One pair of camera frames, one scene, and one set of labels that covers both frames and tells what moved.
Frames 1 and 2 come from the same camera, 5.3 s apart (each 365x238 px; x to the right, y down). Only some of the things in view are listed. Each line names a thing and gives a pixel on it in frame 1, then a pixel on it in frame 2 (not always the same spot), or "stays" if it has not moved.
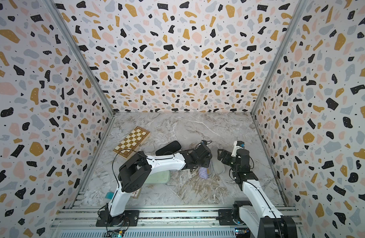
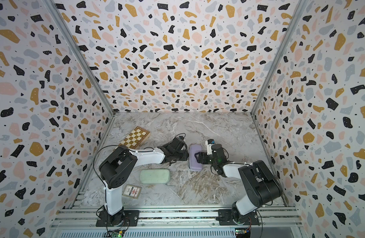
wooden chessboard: (126, 147) stays
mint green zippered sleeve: (159, 177) stays
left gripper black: (208, 161) → (185, 152)
